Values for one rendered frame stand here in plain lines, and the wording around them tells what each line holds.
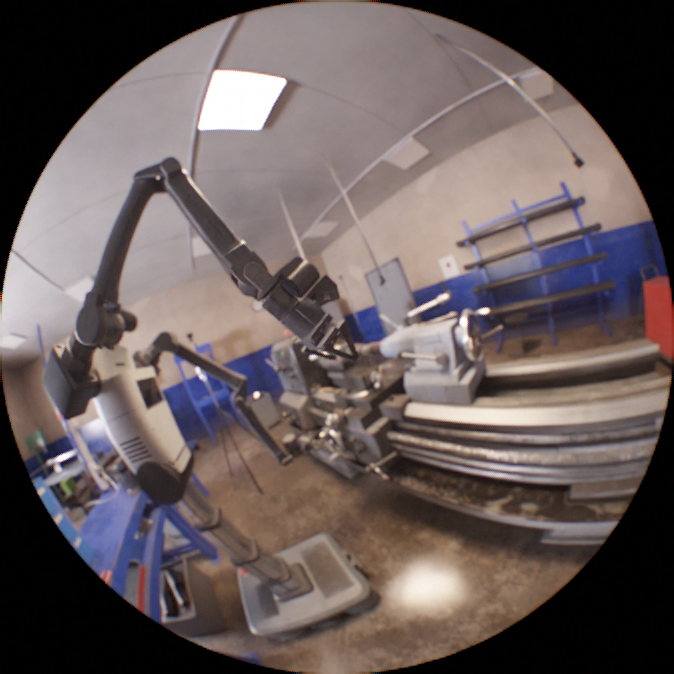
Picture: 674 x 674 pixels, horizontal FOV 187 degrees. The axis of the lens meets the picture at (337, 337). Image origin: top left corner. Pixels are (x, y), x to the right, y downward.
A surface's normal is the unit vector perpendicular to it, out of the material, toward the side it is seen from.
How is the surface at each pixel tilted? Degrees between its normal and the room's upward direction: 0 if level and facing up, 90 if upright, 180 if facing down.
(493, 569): 0
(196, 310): 90
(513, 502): 0
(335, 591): 0
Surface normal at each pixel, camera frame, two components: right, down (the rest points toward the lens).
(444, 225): -0.75, 0.33
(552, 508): -0.35, -0.93
